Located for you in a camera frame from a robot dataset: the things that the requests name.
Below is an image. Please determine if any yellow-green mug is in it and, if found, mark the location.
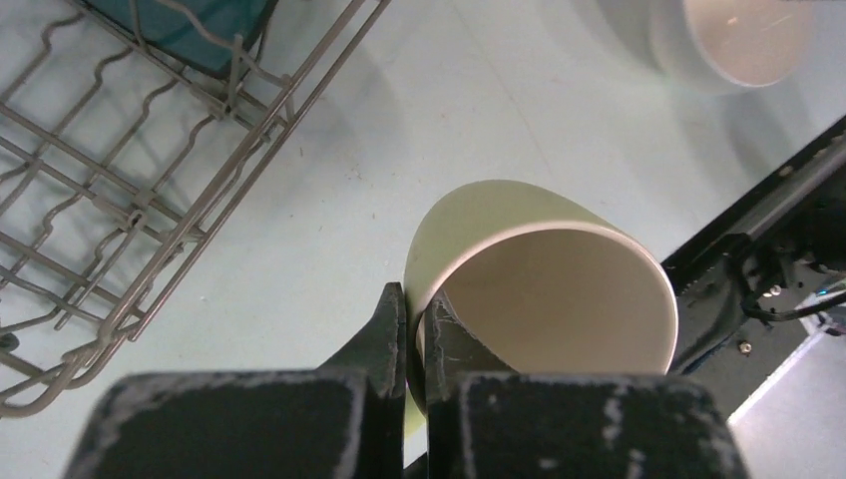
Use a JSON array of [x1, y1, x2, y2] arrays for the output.
[[403, 180, 679, 434]]

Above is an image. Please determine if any white ceramic bowl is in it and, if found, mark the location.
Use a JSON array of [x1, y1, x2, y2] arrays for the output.
[[648, 0, 814, 95]]

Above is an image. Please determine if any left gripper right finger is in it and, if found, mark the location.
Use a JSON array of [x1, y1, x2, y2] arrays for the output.
[[422, 293, 749, 478]]

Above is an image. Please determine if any teal square plate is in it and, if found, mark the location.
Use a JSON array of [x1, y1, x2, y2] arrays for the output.
[[85, 0, 277, 79]]

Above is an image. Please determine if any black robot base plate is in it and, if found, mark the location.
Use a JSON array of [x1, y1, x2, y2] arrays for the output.
[[662, 121, 845, 416]]

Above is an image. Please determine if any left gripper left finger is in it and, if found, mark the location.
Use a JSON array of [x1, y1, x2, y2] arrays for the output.
[[65, 282, 407, 478]]

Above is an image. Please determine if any grey wire dish rack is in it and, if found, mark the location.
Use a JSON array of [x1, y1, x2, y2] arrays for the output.
[[1, 1, 387, 419]]

